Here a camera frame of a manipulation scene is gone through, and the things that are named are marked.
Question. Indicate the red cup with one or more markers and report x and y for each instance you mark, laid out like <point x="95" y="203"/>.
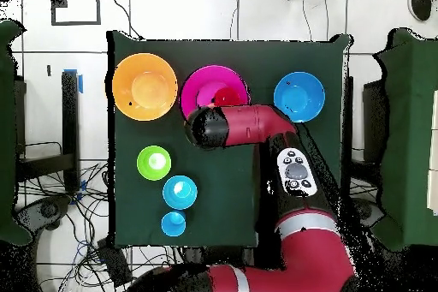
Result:
<point x="226" y="96"/>

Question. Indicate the large pink bowl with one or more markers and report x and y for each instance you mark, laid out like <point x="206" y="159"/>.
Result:
<point x="205" y="81"/>

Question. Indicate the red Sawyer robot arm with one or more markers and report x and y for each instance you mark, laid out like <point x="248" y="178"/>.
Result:
<point x="260" y="124"/>

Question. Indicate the dark green tablecloth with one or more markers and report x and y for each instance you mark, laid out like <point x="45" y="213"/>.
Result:
<point x="205" y="185"/>

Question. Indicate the small blue bowl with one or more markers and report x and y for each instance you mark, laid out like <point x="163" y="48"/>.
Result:
<point x="179" y="192"/>

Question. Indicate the small green bowl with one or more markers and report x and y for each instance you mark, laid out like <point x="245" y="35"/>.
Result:
<point x="154" y="163"/>

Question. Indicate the blue cup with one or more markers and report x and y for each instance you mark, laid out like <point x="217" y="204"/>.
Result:
<point x="172" y="225"/>

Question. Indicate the large blue bowl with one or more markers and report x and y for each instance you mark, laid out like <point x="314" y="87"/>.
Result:
<point x="299" y="95"/>

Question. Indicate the large orange bowl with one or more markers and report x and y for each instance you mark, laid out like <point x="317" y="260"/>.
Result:
<point x="143" y="86"/>

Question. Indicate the blue tape strip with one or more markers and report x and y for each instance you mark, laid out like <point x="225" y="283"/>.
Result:
<point x="80" y="83"/>

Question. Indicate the black power strip box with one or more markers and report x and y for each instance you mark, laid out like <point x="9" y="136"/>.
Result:
<point x="114" y="263"/>

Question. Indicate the green cloth covered side table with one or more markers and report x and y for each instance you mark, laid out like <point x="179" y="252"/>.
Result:
<point x="410" y="134"/>
<point x="7" y="134"/>

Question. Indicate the white box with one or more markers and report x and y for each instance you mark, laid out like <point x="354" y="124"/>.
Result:
<point x="434" y="185"/>

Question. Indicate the person's foot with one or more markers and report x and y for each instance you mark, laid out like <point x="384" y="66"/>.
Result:
<point x="422" y="1"/>

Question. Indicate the black metal post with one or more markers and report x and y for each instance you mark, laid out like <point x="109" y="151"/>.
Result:
<point x="70" y="117"/>
<point x="348" y="117"/>

